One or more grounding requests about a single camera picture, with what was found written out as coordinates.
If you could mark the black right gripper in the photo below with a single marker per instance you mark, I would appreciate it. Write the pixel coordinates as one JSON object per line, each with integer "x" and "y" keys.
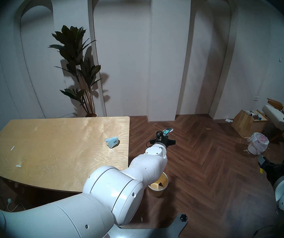
{"x": 274, "y": 171}

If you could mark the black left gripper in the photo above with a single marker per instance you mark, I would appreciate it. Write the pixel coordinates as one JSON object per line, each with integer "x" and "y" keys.
{"x": 162, "y": 141}

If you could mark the teal clear plastic package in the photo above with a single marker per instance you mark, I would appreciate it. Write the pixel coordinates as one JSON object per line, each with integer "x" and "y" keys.
{"x": 168, "y": 131}

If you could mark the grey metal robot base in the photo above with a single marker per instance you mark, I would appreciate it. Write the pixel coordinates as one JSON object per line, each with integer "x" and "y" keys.
{"x": 156, "y": 232}

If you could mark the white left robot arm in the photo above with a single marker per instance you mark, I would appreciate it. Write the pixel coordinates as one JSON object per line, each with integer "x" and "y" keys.
{"x": 107, "y": 190}

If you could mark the white bin with plastic bag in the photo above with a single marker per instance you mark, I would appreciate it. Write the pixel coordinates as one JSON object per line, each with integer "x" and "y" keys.
{"x": 257, "y": 143}

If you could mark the mixed trash pile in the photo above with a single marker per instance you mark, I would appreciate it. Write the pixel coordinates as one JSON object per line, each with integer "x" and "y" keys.
{"x": 252, "y": 114}

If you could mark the cream round trash bin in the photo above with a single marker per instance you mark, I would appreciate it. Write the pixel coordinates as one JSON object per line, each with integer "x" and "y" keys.
{"x": 160, "y": 190}

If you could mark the open cardboard box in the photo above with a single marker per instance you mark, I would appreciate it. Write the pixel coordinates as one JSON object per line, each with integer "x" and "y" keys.
{"x": 243, "y": 124}

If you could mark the white cushioned wooden armchair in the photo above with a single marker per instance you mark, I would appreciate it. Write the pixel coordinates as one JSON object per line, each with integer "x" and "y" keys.
{"x": 275, "y": 114}

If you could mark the light blue tissue packet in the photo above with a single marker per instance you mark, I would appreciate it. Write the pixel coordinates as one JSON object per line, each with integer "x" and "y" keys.
{"x": 111, "y": 142}

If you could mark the black base knob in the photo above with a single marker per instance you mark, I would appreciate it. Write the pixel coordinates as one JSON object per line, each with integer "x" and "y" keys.
{"x": 183, "y": 218}

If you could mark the white plant label tag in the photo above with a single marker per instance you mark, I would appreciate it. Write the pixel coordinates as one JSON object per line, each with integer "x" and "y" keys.
{"x": 77, "y": 69}

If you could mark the light wooden table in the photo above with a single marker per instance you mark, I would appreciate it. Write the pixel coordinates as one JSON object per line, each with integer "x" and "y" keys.
{"x": 45, "y": 140}

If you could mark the tall green leafy plant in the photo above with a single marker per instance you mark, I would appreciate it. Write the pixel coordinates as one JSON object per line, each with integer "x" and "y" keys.
{"x": 72, "y": 49}

